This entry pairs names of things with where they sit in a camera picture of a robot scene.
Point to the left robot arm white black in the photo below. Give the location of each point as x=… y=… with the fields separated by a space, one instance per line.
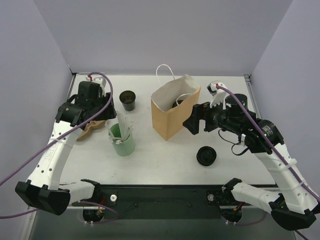
x=42 y=189

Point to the black takeout coffee cup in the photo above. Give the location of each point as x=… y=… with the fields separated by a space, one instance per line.
x=128 y=98

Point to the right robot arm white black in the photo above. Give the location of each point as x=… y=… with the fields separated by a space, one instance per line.
x=292 y=207

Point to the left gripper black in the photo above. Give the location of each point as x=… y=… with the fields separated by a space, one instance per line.
x=107 y=113

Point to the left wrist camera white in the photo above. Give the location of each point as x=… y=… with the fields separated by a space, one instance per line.
x=97 y=83

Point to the brown paper takeout bag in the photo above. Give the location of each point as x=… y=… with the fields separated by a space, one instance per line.
x=168 y=121

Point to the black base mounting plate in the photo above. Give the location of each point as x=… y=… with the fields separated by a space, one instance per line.
x=165 y=202

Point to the black cup lid stack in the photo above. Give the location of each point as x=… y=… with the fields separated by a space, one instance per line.
x=206 y=156

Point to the green straw holder cup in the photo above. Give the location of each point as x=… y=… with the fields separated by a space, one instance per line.
x=122 y=148

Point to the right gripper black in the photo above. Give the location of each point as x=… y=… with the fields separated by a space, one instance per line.
x=201 y=117

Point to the brown cardboard cup carrier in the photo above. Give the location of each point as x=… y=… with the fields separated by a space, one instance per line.
x=90 y=127

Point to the white wrapped straw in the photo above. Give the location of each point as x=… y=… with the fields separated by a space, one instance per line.
x=124 y=127

